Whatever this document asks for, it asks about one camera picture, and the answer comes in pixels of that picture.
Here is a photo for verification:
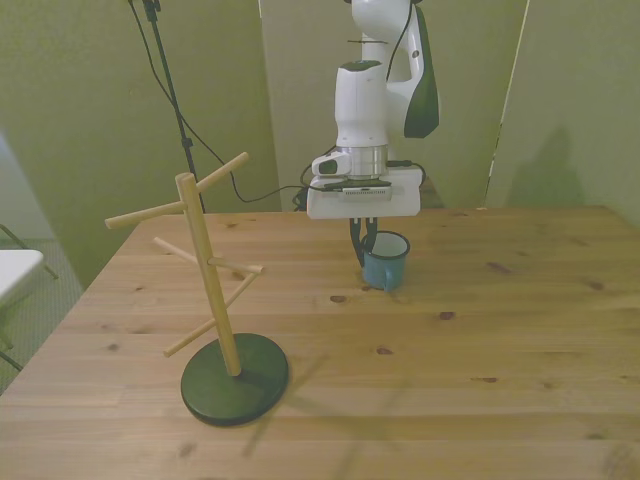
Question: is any wooden mug tree black base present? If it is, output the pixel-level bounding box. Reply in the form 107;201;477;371
104;152;291;428

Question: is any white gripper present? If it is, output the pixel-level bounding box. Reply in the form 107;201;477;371
306;168;422;267

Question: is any black camera stand pole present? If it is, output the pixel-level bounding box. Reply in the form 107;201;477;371
142;0;207;215

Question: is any white folding chair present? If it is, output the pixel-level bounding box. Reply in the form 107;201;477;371
0;223;60;372

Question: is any blue enamel mug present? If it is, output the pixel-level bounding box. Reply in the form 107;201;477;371
360;230;412;292

